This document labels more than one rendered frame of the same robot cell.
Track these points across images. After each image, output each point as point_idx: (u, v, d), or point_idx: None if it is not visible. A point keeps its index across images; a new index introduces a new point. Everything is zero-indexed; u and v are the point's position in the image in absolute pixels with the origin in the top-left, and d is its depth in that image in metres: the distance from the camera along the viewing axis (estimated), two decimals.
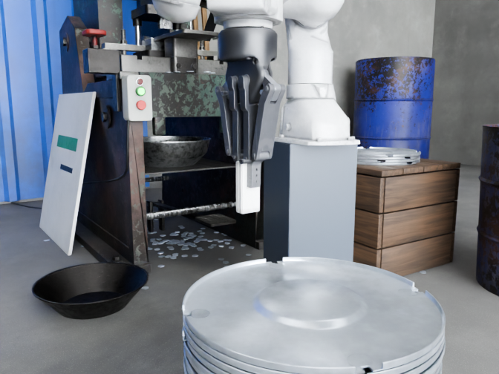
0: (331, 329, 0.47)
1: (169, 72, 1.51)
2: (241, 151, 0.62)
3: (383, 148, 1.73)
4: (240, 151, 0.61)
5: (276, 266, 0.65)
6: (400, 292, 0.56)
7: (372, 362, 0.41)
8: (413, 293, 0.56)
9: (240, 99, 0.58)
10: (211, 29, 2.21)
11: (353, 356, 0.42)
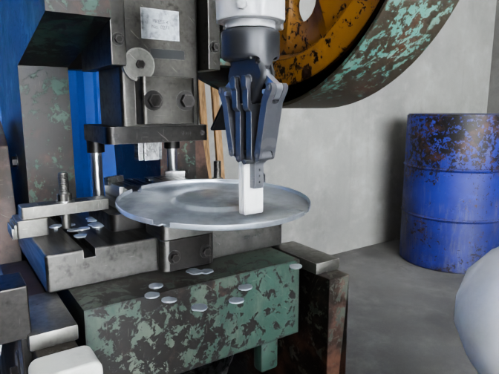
0: (177, 195, 0.73)
1: (152, 297, 0.68)
2: None
3: None
4: None
5: (294, 211, 0.65)
6: (172, 220, 0.59)
7: (139, 193, 0.74)
8: (162, 222, 0.58)
9: None
10: None
11: (149, 192, 0.75)
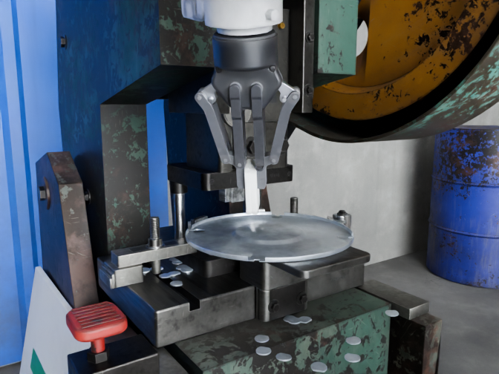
0: (231, 231, 0.82)
1: (265, 354, 0.67)
2: (261, 156, 0.59)
3: None
4: None
5: (341, 237, 0.78)
6: (259, 254, 0.69)
7: None
8: (253, 257, 0.68)
9: None
10: None
11: None
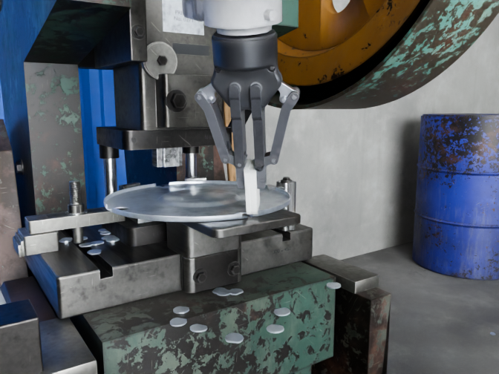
0: (220, 206, 0.67)
1: (179, 325, 0.60)
2: (261, 156, 0.59)
3: None
4: None
5: (165, 187, 0.83)
6: (259, 191, 0.80)
7: None
8: (267, 191, 0.80)
9: None
10: (245, 115, 1.31)
11: None
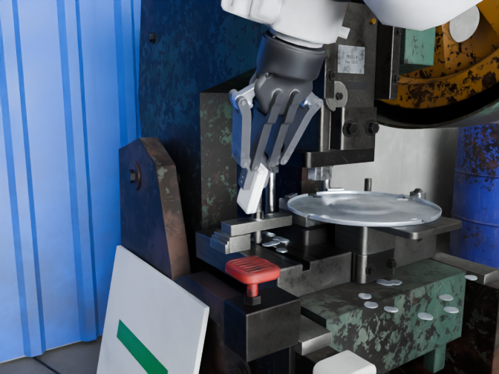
0: None
1: (374, 307, 0.77)
2: (269, 156, 0.61)
3: None
4: None
5: None
6: None
7: None
8: None
9: None
10: None
11: None
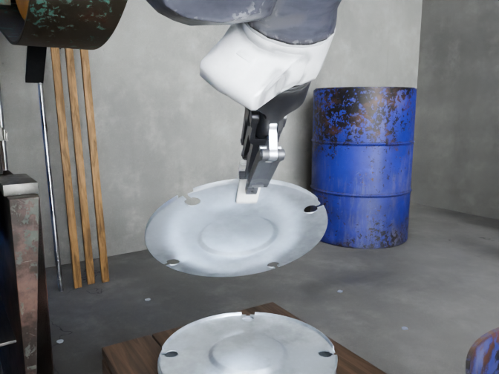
0: (275, 221, 0.71)
1: None
2: None
3: (280, 316, 0.89)
4: (247, 153, 0.59)
5: None
6: None
7: None
8: None
9: (249, 128, 0.52)
10: (38, 65, 1.37)
11: None
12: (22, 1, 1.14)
